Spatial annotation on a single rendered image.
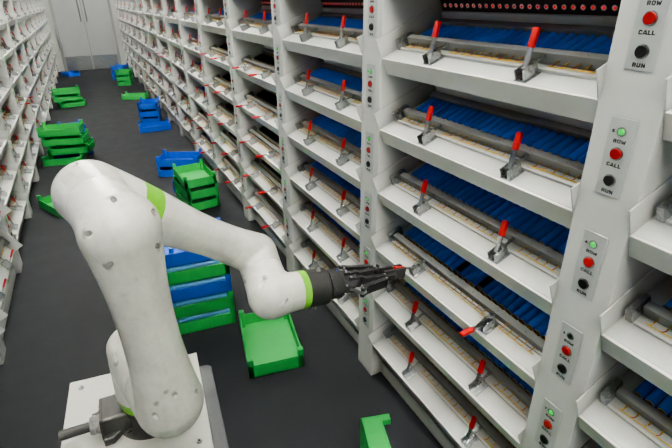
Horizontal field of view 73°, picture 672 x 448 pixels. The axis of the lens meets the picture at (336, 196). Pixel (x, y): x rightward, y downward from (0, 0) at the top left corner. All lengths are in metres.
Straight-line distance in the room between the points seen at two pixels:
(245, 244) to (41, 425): 1.03
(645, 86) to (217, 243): 0.83
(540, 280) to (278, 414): 0.99
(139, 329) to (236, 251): 0.32
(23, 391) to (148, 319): 1.22
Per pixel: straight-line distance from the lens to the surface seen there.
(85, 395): 1.39
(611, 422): 1.04
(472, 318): 1.18
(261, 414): 1.66
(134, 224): 0.74
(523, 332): 1.11
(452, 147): 1.10
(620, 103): 0.80
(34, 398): 1.98
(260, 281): 1.06
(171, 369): 0.93
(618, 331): 0.93
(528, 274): 1.01
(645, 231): 0.84
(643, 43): 0.78
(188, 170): 3.25
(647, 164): 0.79
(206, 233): 1.02
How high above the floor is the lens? 1.24
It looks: 24 degrees down
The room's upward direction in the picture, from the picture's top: 1 degrees counter-clockwise
